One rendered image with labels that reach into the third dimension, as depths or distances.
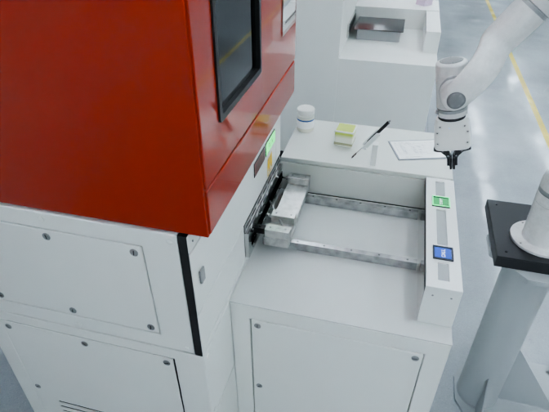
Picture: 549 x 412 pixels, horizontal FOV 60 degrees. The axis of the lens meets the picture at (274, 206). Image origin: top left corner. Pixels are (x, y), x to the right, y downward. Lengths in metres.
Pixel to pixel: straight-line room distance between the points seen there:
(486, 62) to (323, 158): 0.70
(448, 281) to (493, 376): 0.84
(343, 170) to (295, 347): 0.67
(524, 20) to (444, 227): 0.60
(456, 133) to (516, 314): 0.72
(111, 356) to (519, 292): 1.32
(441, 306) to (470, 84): 0.58
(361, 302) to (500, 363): 0.80
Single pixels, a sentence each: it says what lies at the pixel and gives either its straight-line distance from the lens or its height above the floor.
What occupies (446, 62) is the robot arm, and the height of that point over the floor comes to 1.42.
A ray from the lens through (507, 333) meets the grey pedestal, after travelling 1.96.
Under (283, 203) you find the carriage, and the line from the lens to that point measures 1.69.
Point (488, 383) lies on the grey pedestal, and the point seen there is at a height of 0.20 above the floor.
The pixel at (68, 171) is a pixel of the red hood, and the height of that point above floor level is 1.34.
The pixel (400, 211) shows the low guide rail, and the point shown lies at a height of 0.85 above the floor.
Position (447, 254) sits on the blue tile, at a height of 0.96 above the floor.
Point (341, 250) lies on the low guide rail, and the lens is 1.55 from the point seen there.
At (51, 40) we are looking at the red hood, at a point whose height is 1.61.
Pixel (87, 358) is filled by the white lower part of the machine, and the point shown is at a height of 0.69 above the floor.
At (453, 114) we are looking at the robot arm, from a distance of 1.45.
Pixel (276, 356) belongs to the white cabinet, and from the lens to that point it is 1.56.
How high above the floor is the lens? 1.86
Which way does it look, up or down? 36 degrees down
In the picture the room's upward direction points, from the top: straight up
